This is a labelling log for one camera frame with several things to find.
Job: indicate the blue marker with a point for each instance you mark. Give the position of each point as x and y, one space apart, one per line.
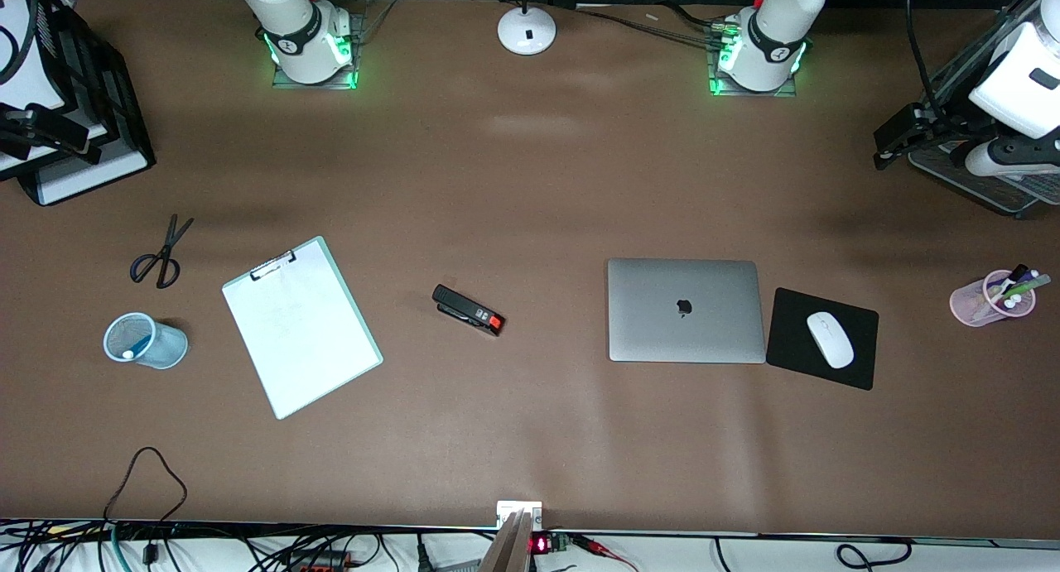
127 354

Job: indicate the red terminal block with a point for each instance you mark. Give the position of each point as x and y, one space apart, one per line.
319 564

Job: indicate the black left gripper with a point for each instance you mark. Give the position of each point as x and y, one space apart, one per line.
949 122

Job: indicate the silver laptop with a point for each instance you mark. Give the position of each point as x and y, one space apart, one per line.
687 332

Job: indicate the white round-base stand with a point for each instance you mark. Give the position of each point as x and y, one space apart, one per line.
527 32

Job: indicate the circuit board with red display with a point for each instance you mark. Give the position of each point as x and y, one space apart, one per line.
542 544

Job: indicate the green marker in cup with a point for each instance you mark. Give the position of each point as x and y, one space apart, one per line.
1027 287

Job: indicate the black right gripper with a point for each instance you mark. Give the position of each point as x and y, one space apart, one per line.
18 123

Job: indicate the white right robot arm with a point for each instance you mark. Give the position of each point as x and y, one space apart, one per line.
310 42

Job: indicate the pale green clipboard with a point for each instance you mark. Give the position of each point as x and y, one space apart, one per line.
355 307

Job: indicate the white clipboard paper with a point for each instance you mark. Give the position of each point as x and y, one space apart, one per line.
315 348

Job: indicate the black purple marker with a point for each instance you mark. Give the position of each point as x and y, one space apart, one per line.
1017 271

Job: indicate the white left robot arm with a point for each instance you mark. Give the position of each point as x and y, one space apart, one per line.
770 42

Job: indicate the blue mesh pen cup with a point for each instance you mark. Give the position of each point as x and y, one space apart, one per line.
166 348

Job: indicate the white paper sheet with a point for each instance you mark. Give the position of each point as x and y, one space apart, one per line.
10 17
101 133
99 175

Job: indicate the black stapler with red tip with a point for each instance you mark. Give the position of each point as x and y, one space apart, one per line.
465 309

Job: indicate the grey mounting post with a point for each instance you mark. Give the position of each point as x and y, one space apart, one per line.
505 551

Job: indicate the black stacked document tray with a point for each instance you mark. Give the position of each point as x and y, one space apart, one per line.
124 100

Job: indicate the pink pen cup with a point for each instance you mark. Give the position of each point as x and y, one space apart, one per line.
973 307

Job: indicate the black scissors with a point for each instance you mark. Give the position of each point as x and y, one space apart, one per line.
168 253

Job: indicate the white computer mouse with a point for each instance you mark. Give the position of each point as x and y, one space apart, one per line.
830 340

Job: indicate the black mouse pad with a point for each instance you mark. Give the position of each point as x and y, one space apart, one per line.
791 340

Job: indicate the white bracket plate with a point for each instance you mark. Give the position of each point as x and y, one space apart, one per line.
507 507

